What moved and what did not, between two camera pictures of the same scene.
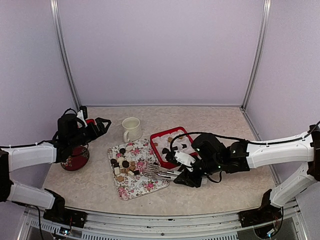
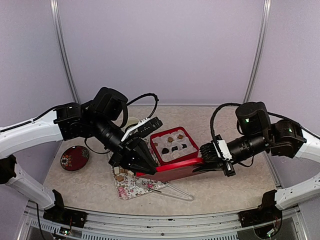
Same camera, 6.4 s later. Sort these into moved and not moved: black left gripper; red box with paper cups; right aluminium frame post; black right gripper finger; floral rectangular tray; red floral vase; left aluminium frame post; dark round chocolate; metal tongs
Moved: black left gripper; metal tongs; black right gripper finger
Not moved: right aluminium frame post; left aluminium frame post; dark round chocolate; floral rectangular tray; red box with paper cups; red floral vase
